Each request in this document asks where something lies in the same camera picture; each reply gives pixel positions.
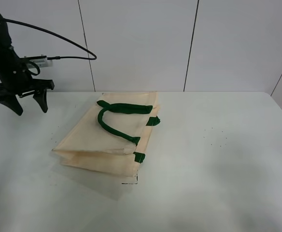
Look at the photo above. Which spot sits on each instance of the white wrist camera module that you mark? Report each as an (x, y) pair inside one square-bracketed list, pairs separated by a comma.
[(40, 61)]

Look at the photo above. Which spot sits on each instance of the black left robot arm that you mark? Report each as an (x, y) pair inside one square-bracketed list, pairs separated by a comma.
[(10, 62)]

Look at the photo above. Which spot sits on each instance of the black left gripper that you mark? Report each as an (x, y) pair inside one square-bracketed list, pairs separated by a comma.
[(22, 84)]

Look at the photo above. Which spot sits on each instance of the white linen bag green handles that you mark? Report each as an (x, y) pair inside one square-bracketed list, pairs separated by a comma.
[(113, 135)]

